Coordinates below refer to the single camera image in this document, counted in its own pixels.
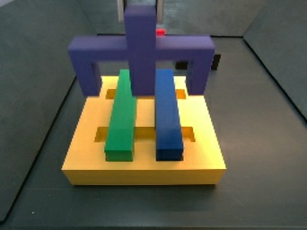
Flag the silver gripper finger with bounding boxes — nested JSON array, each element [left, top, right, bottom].
[[117, 0, 125, 22], [157, 0, 165, 22]]

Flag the purple cross-shaped block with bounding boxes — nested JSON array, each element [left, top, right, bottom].
[[69, 5, 215, 96]]

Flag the yellow slotted board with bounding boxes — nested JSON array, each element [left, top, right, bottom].
[[63, 76, 226, 185]]

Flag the red cross-shaped block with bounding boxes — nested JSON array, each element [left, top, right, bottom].
[[157, 29, 166, 36]]

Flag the black block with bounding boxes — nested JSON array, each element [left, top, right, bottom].
[[175, 54, 222, 70]]

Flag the green long bar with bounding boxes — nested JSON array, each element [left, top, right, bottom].
[[105, 69, 137, 162]]

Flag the blue long bar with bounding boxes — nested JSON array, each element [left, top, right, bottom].
[[155, 69, 183, 161]]

